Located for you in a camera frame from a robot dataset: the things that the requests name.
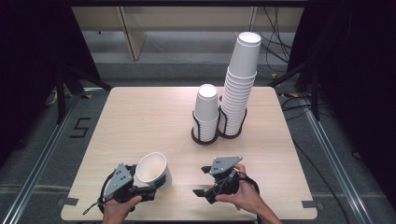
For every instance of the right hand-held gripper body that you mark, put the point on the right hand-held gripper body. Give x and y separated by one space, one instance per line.
222 174

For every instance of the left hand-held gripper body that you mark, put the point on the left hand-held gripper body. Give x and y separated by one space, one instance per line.
120 182

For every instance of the white paper cup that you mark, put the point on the white paper cup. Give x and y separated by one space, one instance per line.
154 169

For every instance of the short stack of paper cups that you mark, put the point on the short stack of paper cups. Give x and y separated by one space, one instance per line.
206 110

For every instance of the tall stack of paper cups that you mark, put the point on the tall stack of paper cups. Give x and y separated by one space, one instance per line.
239 84

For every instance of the person's left hand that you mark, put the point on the person's left hand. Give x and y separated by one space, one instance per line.
120 211

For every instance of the person's right hand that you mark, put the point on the person's right hand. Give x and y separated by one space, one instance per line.
246 193

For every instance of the black tape strip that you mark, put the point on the black tape strip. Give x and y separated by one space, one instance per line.
68 201
312 204

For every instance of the black metal stand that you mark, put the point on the black metal stand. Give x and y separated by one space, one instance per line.
67 90
306 84

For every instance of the aluminium floor rail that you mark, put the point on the aluminium floor rail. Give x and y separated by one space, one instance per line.
337 161
40 161

